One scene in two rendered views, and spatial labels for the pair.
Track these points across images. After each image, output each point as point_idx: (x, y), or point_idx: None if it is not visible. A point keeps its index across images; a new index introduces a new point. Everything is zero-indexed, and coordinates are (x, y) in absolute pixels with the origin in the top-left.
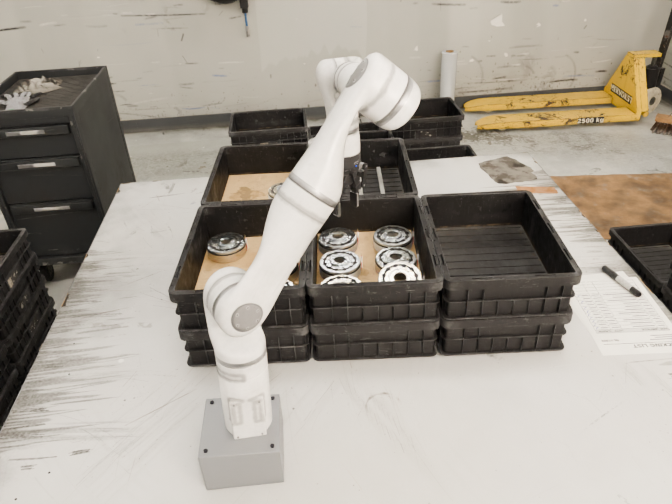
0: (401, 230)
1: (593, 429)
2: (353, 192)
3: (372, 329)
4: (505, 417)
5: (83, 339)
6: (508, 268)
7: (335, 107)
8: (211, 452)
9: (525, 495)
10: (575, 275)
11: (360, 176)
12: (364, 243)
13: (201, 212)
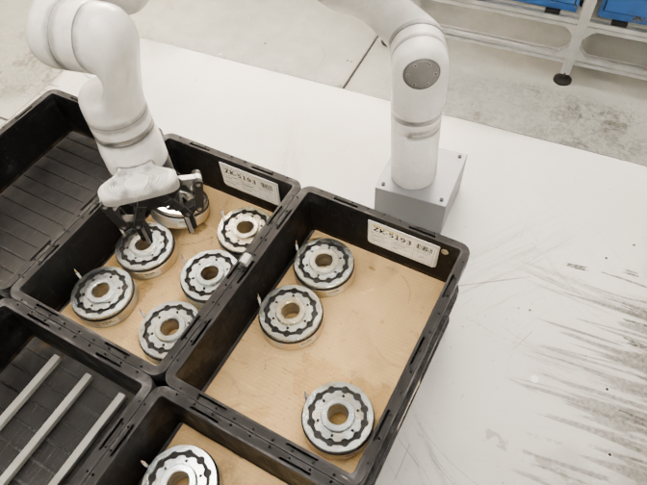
0: (81, 294)
1: (157, 113)
2: (143, 222)
3: None
4: (201, 142)
5: (595, 456)
6: (46, 195)
7: None
8: (454, 154)
9: (245, 99)
10: (57, 89)
11: (118, 209)
12: (136, 325)
13: (363, 453)
